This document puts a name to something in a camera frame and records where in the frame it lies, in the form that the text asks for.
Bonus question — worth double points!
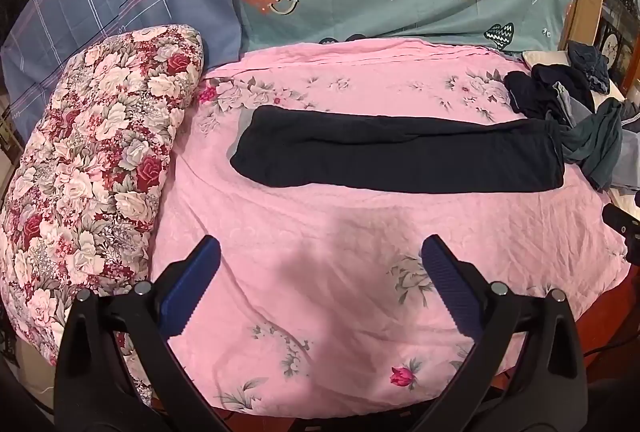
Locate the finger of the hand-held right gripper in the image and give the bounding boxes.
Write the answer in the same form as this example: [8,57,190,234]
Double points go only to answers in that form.
[601,193,640,265]

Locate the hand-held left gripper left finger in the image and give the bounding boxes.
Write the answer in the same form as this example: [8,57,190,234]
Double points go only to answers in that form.
[54,235,223,432]

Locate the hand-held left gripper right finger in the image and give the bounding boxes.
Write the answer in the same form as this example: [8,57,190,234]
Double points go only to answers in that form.
[420,235,588,432]

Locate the black pants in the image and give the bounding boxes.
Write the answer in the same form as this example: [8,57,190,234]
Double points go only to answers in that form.
[227,105,566,193]

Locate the dark green garment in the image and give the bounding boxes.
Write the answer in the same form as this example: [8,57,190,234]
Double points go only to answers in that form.
[562,97,626,190]

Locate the grey garment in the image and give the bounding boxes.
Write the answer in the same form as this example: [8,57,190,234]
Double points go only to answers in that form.
[547,81,640,190]

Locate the pink floral blanket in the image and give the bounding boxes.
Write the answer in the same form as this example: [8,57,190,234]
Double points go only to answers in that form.
[150,37,631,415]

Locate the red floral pillow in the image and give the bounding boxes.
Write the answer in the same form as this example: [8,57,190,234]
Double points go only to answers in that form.
[0,25,206,408]

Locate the black garment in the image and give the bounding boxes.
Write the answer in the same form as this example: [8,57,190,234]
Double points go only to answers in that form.
[504,63,568,120]

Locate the dark blue garment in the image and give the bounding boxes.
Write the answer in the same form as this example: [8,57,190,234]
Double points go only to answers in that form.
[566,41,612,96]

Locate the cream cloth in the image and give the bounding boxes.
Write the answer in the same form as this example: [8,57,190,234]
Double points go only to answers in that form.
[522,50,572,69]

